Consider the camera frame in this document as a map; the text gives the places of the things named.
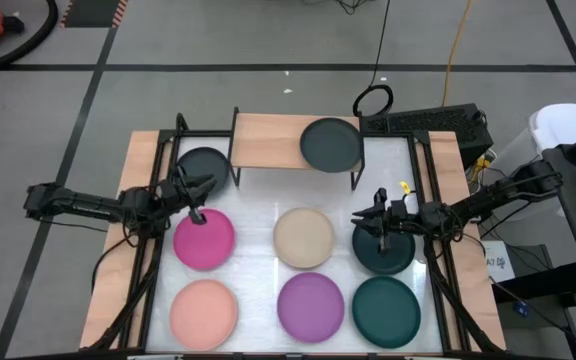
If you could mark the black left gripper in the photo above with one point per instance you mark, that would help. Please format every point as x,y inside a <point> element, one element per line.
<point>175,195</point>

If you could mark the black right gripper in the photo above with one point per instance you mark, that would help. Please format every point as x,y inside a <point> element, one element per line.
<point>400,217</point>

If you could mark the dark grey plate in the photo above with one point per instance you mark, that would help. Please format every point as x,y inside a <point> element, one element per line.
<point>213,161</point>

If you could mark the dark teal plate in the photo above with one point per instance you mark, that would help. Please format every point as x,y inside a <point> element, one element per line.
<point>400,259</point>

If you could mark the magenta plate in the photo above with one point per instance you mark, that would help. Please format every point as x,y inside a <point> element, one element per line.
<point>205,247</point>

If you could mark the beige plate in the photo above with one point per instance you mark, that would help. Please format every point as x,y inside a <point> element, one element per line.
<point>303,237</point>

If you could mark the purple plate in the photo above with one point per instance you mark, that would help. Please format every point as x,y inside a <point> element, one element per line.
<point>310,307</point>

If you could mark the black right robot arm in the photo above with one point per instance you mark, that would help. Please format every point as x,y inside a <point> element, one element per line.
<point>488,195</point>

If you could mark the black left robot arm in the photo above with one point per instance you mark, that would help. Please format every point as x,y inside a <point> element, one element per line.
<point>83,204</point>

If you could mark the wooden shelf black metal legs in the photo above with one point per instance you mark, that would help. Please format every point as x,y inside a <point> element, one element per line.
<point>268,142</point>

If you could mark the yellow tag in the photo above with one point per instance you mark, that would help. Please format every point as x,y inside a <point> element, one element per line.
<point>405,188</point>

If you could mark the black bowl with white stripe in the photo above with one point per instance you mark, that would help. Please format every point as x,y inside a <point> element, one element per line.
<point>330,145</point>

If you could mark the green plate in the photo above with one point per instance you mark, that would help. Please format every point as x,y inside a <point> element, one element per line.
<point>385,312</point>

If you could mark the salmon pink plate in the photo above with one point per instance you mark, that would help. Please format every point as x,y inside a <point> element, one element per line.
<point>203,315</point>

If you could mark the white paper label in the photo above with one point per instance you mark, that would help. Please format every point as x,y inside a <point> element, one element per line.
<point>498,260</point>

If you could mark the black mat striped edges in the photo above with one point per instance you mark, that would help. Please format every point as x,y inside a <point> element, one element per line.
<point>93,12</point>

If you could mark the white plastic bin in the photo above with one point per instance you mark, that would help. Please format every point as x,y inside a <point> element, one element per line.
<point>563,125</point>

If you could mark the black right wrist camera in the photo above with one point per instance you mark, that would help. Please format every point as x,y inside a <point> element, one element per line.
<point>380,197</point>

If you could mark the black metal rig frame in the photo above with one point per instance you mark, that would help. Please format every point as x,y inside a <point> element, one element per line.
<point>203,133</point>

